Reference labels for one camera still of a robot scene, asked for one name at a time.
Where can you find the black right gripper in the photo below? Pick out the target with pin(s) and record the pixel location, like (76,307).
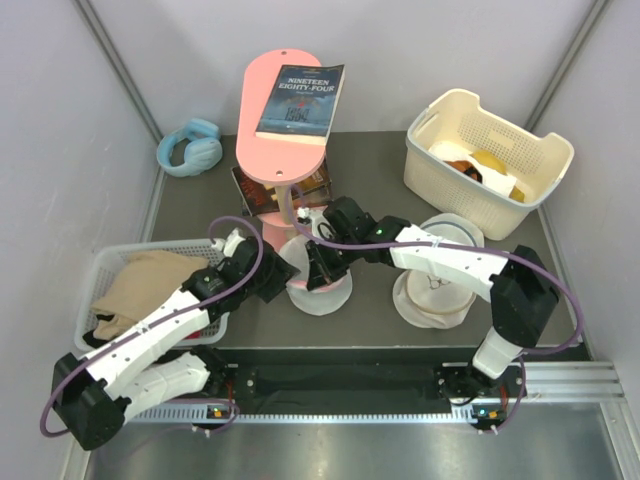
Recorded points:
(320,270)

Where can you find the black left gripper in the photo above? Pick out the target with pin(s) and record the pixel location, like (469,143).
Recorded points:
(281,273)

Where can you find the pink-trimmed white mesh laundry bag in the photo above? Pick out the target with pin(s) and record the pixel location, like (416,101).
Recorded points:
(319,302)

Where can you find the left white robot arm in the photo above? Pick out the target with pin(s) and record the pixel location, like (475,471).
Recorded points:
(97,394)

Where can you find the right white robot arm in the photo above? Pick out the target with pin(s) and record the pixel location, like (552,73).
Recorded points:
(516,286)

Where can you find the beige-trimmed white mesh laundry bag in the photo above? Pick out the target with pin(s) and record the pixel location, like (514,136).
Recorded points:
(429,302)

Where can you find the blue-trimmed white mesh laundry bag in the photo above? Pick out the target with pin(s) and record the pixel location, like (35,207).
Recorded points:
(454,228)

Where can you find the cream perforated laundry basket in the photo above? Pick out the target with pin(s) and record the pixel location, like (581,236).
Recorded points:
(538,163)

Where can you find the dark paperback book lower shelf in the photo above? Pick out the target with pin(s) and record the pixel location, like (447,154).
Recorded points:
(259,199)

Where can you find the pink two-tier wooden shelf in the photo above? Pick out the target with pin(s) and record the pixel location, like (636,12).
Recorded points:
(272,162)

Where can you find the beige folded garment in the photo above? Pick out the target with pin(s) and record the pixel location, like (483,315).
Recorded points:
(148,279)

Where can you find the light blue headphones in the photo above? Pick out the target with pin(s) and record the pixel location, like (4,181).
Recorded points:
(202,152)

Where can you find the Nineteen Eighty-Four paperback book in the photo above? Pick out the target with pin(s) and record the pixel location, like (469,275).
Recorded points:
(302,104)

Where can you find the white perforated plastic basket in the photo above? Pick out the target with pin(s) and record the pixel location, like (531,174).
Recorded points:
(108,264)

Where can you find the clothes pile in cream basket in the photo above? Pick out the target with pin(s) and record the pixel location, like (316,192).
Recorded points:
(480,165)

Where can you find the black garment in white basket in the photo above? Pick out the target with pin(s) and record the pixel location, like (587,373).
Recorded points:
(89,343)

